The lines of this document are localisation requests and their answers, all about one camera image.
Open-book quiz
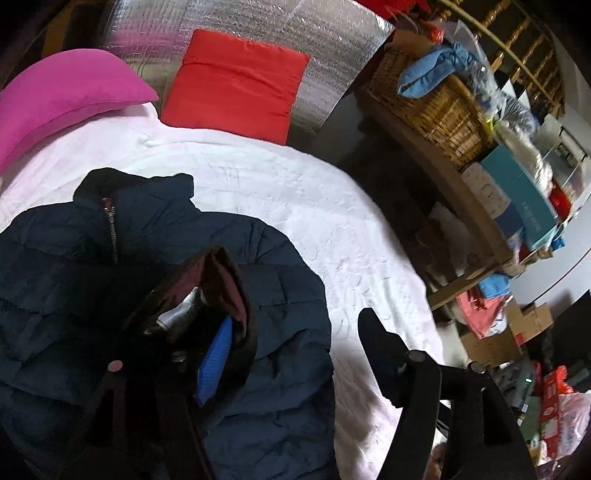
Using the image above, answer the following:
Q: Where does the red pillow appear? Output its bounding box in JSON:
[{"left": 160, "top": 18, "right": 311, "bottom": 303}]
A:
[{"left": 161, "top": 28, "right": 311, "bottom": 145}]

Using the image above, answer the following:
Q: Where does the pink pillow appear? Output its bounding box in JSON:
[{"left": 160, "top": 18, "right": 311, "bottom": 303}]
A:
[{"left": 0, "top": 48, "right": 160, "bottom": 174}]

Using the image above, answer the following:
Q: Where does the wicker basket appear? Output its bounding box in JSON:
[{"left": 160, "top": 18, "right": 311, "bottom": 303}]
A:
[{"left": 367, "top": 44, "right": 498, "bottom": 172}]

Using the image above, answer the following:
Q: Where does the navy puffer jacket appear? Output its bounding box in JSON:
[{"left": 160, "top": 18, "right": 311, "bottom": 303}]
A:
[{"left": 0, "top": 167, "right": 336, "bottom": 480}]

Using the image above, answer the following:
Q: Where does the pink garment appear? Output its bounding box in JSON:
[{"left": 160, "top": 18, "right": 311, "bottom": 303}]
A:
[{"left": 456, "top": 286, "right": 509, "bottom": 340}]

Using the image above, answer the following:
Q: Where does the brown cardboard box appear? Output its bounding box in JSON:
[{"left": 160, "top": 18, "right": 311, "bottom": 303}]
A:
[{"left": 461, "top": 302, "right": 555, "bottom": 366}]

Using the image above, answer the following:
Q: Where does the white textured blanket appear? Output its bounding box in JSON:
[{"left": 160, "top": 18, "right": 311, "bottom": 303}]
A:
[{"left": 0, "top": 99, "right": 459, "bottom": 480}]

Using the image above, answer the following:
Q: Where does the grey cloth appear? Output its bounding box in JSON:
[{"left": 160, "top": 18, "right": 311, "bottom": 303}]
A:
[{"left": 498, "top": 91, "right": 540, "bottom": 136}]

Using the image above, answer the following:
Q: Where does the blue cloth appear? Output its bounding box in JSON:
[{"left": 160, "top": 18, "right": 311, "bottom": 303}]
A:
[{"left": 398, "top": 42, "right": 482, "bottom": 99}]

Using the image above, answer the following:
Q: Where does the wooden spindle railing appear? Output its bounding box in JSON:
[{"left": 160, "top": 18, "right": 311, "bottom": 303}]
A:
[{"left": 434, "top": 0, "right": 567, "bottom": 116}]

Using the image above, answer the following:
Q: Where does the silver foil insulation sheet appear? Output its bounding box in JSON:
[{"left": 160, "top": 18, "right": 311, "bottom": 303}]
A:
[{"left": 104, "top": 0, "right": 398, "bottom": 139}]

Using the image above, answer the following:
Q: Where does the white patterned box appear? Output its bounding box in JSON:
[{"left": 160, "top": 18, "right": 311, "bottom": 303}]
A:
[{"left": 462, "top": 164, "right": 513, "bottom": 220}]

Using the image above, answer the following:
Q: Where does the red cloth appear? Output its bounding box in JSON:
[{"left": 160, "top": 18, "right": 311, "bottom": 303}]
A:
[{"left": 358, "top": 0, "right": 440, "bottom": 22}]

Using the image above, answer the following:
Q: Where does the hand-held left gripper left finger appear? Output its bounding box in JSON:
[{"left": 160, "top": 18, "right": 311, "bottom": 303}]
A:
[{"left": 60, "top": 315, "right": 236, "bottom": 480}]

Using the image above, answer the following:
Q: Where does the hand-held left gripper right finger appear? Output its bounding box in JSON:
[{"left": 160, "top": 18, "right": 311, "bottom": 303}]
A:
[{"left": 358, "top": 307, "right": 539, "bottom": 480}]

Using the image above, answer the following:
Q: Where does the teal cardboard box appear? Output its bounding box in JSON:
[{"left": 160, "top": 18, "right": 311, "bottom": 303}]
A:
[{"left": 480, "top": 145, "right": 562, "bottom": 251}]

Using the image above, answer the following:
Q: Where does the red and white package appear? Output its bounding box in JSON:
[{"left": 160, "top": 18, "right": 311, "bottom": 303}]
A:
[{"left": 539, "top": 364, "right": 591, "bottom": 464}]

